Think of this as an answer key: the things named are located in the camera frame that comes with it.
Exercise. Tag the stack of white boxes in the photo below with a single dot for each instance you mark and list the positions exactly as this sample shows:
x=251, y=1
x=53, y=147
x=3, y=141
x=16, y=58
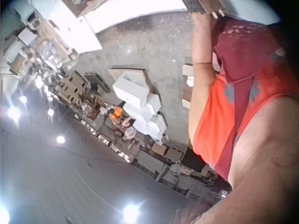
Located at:
x=136, y=95

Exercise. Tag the row of cluttered workbenches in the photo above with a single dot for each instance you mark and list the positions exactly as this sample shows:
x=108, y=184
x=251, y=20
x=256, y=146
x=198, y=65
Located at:
x=161, y=158

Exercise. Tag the stack of pale cartons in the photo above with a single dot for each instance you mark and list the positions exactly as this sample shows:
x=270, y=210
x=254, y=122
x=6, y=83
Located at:
x=187, y=77

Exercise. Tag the brown cardboard sheet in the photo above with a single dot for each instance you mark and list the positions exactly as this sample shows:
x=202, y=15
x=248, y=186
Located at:
x=116, y=71

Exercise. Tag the dark crate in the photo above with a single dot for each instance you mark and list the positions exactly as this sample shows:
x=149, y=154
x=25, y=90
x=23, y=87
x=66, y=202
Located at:
x=97, y=81

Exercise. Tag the brown wooden cabinets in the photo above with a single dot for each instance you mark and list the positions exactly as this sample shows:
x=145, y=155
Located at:
x=72, y=85

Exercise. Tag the bright ceiling lights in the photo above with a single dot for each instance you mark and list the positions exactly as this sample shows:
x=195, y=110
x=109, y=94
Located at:
x=60, y=139

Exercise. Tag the white table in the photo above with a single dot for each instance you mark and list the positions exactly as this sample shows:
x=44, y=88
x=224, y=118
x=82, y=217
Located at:
x=77, y=30

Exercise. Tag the dark grid mat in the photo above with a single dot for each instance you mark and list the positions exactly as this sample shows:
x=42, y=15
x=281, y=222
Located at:
x=190, y=5

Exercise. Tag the wooden block with white pegs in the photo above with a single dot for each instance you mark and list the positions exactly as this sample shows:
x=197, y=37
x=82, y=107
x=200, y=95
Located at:
x=210, y=5

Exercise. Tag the cluttered storage rack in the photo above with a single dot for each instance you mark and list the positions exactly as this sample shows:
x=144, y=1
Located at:
x=28, y=42

